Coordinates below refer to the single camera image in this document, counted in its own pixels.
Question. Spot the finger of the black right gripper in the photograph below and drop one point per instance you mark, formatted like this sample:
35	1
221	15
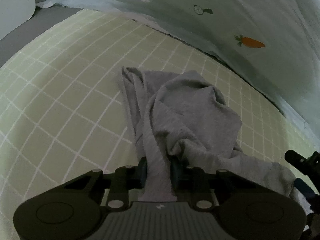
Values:
308	166

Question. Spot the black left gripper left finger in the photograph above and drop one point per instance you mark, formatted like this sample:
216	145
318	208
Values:
119	184

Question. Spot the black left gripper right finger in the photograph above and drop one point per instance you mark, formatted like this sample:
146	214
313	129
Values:
191	184

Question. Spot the grey sweatpants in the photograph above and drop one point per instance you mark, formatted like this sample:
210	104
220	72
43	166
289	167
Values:
183	115

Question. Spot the green grid mat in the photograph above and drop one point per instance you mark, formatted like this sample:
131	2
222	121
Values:
62	112

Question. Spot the light blue carrot-print quilt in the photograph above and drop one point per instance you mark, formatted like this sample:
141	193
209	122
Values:
272	44

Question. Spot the white rounded board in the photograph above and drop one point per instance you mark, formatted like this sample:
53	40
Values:
14	13

